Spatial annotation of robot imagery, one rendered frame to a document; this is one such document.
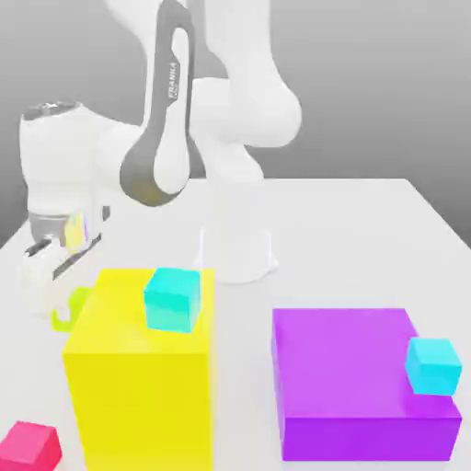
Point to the small lime green cube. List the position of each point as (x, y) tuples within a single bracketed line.
[(79, 298)]

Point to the small cyan cube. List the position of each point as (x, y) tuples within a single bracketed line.
[(433, 368)]

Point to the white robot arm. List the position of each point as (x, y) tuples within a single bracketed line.
[(254, 110)]

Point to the small pink cube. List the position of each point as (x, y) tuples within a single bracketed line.
[(27, 447)]

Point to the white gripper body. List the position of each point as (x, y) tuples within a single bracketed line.
[(55, 265)]

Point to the small turquoise cube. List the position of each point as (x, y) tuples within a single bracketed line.
[(172, 300)]

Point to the large purple box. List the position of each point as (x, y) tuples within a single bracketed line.
[(342, 368)]

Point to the large yellow box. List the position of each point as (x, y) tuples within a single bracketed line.
[(140, 397)]

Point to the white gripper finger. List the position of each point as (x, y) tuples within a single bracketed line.
[(64, 307)]

